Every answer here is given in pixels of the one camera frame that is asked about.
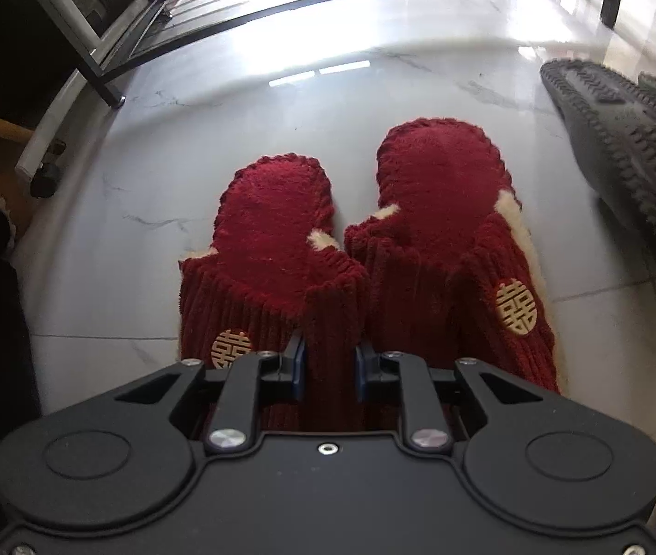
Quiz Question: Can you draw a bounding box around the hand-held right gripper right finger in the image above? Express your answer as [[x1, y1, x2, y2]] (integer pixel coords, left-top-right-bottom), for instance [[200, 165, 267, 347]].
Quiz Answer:
[[354, 341, 544, 454]]

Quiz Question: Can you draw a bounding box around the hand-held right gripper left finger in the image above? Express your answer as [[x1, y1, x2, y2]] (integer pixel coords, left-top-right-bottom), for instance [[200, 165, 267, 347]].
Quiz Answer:
[[114, 329, 309, 456]]

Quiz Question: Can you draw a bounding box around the red plush slipper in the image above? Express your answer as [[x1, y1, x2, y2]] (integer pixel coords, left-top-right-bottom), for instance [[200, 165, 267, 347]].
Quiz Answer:
[[178, 153, 372, 433], [344, 117, 563, 433]]

